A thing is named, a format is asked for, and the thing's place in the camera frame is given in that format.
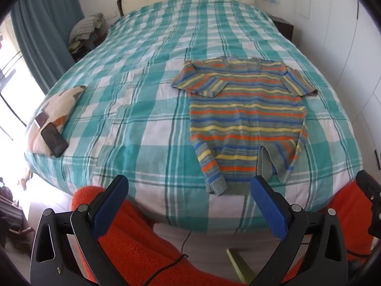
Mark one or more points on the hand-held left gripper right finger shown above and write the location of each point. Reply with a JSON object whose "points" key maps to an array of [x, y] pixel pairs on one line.
{"points": [[268, 208]]}

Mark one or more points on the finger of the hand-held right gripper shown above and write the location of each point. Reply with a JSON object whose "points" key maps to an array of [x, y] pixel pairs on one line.
{"points": [[373, 190]]}

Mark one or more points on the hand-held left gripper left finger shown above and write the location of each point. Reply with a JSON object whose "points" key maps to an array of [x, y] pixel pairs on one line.
{"points": [[110, 205]]}

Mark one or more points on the striped knit sweater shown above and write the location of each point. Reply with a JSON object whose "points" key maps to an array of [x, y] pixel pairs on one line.
{"points": [[247, 119]]}

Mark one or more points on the pile of clothes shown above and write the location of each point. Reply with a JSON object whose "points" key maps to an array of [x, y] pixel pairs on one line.
{"points": [[86, 26]]}

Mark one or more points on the orange fleece cloth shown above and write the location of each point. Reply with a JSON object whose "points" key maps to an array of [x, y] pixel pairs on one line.
{"points": [[134, 244]]}

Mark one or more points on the green plastic object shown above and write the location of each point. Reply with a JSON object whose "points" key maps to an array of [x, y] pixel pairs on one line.
{"points": [[238, 262]]}

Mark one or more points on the black smartphone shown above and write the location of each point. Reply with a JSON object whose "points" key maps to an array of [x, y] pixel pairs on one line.
{"points": [[55, 140]]}

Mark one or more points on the patterned beige cushion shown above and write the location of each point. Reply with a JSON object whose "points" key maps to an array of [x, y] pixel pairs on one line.
{"points": [[56, 107]]}

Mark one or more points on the teal plaid bed blanket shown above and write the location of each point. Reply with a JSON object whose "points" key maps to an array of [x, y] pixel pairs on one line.
{"points": [[134, 95]]}

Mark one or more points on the white wardrobe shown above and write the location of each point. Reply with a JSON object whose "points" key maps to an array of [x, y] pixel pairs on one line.
{"points": [[333, 35]]}

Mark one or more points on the window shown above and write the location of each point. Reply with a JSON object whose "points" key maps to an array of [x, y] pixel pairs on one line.
{"points": [[18, 65]]}

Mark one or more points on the dark wooden nightstand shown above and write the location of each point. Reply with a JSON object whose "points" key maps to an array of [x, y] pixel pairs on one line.
{"points": [[284, 26]]}

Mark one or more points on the teal curtain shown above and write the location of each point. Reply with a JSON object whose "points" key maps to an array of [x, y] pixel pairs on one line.
{"points": [[44, 20]]}

